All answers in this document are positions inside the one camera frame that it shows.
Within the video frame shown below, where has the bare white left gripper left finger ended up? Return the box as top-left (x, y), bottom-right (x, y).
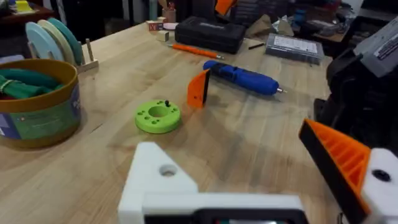
top-left (118, 142), bottom-right (200, 224)

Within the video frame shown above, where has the white orange left gripper right finger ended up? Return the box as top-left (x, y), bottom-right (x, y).
top-left (298, 119), bottom-right (398, 224)

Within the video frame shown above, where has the blue electric screwdriver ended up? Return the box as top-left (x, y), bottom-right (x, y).
top-left (202, 60), bottom-right (287, 96)

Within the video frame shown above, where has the green disc with holes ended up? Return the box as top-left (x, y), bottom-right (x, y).
top-left (134, 99), bottom-right (182, 135)

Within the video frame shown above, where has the orange ribbed wedge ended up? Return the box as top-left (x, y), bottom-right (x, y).
top-left (187, 68), bottom-right (211, 109)

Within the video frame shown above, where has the wooden peg rack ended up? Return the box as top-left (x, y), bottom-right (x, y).
top-left (27, 38), bottom-right (100, 75)

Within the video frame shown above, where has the round tub with toys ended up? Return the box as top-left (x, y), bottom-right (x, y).
top-left (0, 58), bottom-right (82, 149)

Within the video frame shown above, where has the clear plastic parts box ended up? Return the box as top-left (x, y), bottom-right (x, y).
top-left (265, 33), bottom-right (325, 65)

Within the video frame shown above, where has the orange pen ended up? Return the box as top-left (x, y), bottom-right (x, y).
top-left (167, 43), bottom-right (224, 60)

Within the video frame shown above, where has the small red white box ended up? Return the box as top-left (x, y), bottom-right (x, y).
top-left (146, 20), bottom-right (165, 32)

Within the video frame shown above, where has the black tool case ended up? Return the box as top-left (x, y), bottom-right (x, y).
top-left (174, 16), bottom-right (247, 55)

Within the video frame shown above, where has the teal plate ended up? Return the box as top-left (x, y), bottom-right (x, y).
top-left (47, 17), bottom-right (85, 67)

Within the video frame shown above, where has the cream plate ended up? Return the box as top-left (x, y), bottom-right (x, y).
top-left (37, 19), bottom-right (77, 66)

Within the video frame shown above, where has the cup with tools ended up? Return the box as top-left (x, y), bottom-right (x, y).
top-left (158, 0), bottom-right (177, 23)

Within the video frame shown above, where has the crumpled brown paper bag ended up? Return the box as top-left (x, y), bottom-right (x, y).
top-left (244, 14), bottom-right (275, 39)

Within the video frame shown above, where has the light blue plate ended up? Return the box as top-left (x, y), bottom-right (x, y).
top-left (25, 21), bottom-right (65, 62)

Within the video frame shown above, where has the yellow toy block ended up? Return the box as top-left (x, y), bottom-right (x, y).
top-left (14, 0), bottom-right (34, 13)

